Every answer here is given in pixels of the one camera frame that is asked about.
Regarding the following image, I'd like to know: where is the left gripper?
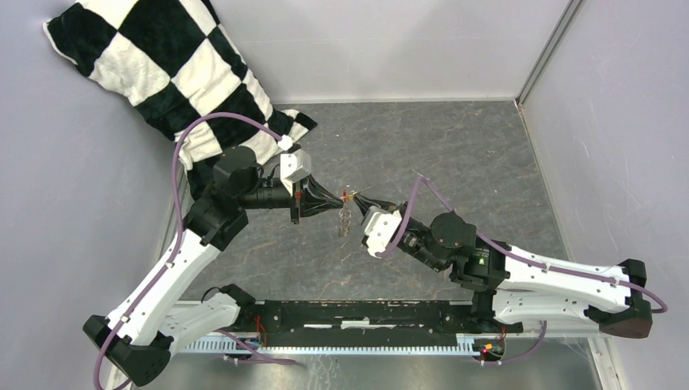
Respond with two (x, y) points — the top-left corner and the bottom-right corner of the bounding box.
(239, 174), (344, 224)

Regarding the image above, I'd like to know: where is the silver keyring bundle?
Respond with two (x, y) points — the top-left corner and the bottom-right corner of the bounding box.
(338, 207), (352, 238)

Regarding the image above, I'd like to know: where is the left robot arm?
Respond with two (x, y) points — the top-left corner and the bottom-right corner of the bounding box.
(83, 146), (344, 387)

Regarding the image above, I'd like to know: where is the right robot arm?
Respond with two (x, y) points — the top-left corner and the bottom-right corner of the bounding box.
(353, 195), (653, 339)

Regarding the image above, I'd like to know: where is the black white checkered cloth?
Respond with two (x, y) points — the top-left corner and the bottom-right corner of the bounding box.
(43, 0), (316, 198)

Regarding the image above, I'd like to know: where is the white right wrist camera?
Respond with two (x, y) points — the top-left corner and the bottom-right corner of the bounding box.
(362, 206), (402, 258)

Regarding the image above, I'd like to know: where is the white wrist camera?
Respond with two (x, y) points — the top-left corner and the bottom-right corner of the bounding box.
(362, 206), (402, 258)
(279, 149), (312, 197)

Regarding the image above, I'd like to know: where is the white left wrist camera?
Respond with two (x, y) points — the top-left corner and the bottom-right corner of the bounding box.
(279, 149), (312, 197)

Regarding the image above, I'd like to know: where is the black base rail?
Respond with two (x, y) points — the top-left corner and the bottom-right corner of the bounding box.
(228, 301), (523, 348)

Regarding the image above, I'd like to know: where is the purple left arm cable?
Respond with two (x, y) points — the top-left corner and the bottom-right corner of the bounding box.
(92, 111), (294, 390)

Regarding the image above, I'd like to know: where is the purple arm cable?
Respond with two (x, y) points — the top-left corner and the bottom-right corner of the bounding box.
(376, 175), (670, 315)
(92, 111), (294, 390)

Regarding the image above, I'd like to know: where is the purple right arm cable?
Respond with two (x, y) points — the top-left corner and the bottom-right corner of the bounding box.
(376, 175), (670, 315)

